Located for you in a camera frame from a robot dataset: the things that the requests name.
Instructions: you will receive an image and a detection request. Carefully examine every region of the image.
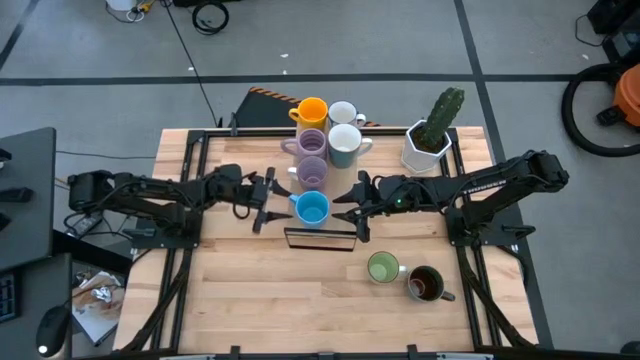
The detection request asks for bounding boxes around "black aluminium table frame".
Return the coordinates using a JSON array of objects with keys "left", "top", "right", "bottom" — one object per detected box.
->
[{"left": 117, "top": 125, "right": 539, "bottom": 360}]

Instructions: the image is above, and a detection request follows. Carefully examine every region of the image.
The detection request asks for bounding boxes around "black floor cable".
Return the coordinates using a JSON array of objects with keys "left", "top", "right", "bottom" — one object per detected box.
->
[{"left": 160, "top": 0, "right": 224, "bottom": 129}]

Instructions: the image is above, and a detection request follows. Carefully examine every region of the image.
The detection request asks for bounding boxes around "wooden shelf riser black frame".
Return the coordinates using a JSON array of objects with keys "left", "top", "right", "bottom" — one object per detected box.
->
[{"left": 283, "top": 124, "right": 364, "bottom": 253}]

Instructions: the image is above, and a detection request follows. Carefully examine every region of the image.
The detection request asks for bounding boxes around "orange vacuum cleaner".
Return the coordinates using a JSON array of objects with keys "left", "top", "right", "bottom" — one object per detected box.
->
[{"left": 594, "top": 63, "right": 640, "bottom": 129}]

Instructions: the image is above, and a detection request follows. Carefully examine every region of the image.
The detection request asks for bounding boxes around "dark brown glazed mug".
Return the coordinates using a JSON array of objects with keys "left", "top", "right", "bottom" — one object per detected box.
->
[{"left": 406, "top": 264, "right": 457, "bottom": 304}]

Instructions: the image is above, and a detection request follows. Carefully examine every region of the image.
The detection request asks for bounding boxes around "black desk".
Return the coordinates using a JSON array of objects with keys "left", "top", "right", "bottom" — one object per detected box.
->
[{"left": 0, "top": 126, "right": 57, "bottom": 272}]

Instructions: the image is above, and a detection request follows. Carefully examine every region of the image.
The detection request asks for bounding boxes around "yellow mug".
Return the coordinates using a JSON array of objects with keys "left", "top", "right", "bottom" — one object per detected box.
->
[{"left": 288, "top": 96, "right": 330, "bottom": 132}]

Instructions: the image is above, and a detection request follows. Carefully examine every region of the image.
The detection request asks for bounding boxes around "pale lilac ribbed mug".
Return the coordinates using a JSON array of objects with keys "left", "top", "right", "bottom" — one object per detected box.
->
[{"left": 279, "top": 128, "right": 329, "bottom": 162}]

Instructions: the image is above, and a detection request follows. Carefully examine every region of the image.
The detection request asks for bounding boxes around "green mug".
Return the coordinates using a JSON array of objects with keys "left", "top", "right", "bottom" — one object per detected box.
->
[{"left": 366, "top": 250, "right": 409, "bottom": 285}]

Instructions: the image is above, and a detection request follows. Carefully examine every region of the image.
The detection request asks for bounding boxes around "white mug blue pattern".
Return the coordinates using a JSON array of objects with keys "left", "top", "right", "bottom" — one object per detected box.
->
[{"left": 328, "top": 99, "right": 368, "bottom": 127}]

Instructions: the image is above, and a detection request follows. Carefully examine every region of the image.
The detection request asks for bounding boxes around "black vacuum hose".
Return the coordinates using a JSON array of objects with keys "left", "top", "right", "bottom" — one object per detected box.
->
[{"left": 560, "top": 62, "right": 640, "bottom": 159}]

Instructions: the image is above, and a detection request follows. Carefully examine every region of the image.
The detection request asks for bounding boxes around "black equipment case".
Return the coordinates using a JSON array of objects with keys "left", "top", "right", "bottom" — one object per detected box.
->
[{"left": 587, "top": 0, "right": 640, "bottom": 65}]

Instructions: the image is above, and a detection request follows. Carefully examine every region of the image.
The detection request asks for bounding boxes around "darker purple mug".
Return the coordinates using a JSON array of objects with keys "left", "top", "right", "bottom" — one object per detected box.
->
[{"left": 287, "top": 155, "right": 330, "bottom": 192}]

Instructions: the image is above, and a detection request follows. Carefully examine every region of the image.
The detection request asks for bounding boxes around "black mat hazard stripe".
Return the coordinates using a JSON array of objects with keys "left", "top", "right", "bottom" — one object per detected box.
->
[{"left": 233, "top": 85, "right": 382, "bottom": 129}]

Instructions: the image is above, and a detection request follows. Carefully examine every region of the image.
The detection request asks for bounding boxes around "light blue faceted mug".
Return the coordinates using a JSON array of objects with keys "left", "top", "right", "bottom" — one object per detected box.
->
[{"left": 288, "top": 190, "right": 331, "bottom": 230}]

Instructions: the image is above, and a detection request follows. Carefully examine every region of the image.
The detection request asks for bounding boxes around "green cactus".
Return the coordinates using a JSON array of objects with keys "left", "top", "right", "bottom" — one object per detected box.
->
[{"left": 422, "top": 86, "right": 466, "bottom": 154}]

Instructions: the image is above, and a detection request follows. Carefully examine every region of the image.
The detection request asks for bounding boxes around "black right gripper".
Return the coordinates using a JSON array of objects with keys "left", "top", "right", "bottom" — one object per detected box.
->
[{"left": 331, "top": 169, "right": 437, "bottom": 245}]

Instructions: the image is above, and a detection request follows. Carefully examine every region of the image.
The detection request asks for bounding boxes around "black power adapter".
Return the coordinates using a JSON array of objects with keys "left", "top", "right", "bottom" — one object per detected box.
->
[{"left": 65, "top": 212, "right": 104, "bottom": 240}]

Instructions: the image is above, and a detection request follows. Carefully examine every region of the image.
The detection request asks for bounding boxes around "black computer mouse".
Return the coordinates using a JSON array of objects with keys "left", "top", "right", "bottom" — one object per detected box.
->
[{"left": 35, "top": 303, "right": 72, "bottom": 359}]

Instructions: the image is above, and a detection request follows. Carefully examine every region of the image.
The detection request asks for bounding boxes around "white faceted plant pot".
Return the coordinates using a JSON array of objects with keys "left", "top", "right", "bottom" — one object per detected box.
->
[{"left": 399, "top": 118, "right": 454, "bottom": 175}]

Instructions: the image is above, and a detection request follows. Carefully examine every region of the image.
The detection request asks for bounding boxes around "teal mug white handle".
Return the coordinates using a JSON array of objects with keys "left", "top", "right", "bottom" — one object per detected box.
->
[{"left": 327, "top": 123, "right": 374, "bottom": 170}]

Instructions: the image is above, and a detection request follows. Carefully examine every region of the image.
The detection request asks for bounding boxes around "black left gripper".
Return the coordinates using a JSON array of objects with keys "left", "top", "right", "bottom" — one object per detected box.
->
[{"left": 199, "top": 163, "right": 295, "bottom": 234}]

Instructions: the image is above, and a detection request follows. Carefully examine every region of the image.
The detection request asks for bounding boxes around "black cable coil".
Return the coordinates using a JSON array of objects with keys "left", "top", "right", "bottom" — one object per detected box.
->
[{"left": 191, "top": 0, "right": 231, "bottom": 36}]

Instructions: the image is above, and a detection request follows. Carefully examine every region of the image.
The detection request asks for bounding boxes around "box of papers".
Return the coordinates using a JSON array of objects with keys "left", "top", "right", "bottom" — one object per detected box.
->
[{"left": 71, "top": 269, "right": 126, "bottom": 347}]

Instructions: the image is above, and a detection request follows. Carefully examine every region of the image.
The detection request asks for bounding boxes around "crumpled foil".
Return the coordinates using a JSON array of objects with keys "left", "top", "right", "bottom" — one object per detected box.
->
[{"left": 90, "top": 285, "right": 114, "bottom": 305}]

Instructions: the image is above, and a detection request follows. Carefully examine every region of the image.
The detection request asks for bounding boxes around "black keyboard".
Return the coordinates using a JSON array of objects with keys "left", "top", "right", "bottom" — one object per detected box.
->
[{"left": 0, "top": 272, "right": 21, "bottom": 324}]

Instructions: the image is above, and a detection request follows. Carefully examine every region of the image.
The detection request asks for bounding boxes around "dark grey desk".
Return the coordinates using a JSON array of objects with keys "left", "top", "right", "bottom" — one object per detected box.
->
[{"left": 0, "top": 252, "right": 74, "bottom": 360}]

